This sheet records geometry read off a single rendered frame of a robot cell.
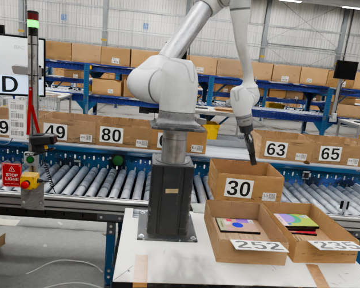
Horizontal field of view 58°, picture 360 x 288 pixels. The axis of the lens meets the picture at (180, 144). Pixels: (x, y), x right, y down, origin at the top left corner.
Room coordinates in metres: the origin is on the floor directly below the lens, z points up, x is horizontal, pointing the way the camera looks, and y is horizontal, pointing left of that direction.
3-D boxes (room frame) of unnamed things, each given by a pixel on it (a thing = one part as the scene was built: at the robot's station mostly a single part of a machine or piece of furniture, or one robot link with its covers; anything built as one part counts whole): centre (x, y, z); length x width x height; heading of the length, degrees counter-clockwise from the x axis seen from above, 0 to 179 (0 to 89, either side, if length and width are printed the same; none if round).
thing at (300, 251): (1.39, -0.61, 0.80); 0.38 x 0.28 x 0.10; 9
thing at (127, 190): (1.90, 0.29, 0.72); 0.52 x 0.05 x 0.05; 4
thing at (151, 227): (1.37, 0.03, 0.91); 0.26 x 0.26 x 0.33; 6
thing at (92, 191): (1.89, 0.49, 0.72); 0.52 x 0.05 x 0.05; 4
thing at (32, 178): (1.54, 0.71, 0.84); 0.15 x 0.09 x 0.07; 94
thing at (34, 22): (1.60, 0.75, 1.62); 0.05 x 0.05 x 0.06
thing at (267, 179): (1.90, -0.41, 0.83); 0.39 x 0.29 x 0.17; 95
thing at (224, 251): (1.33, -0.31, 0.80); 0.38 x 0.28 x 0.10; 5
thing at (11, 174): (1.57, 0.82, 0.85); 0.16 x 0.01 x 0.13; 94
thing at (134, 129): (2.35, 0.41, 0.96); 0.39 x 0.29 x 0.17; 94
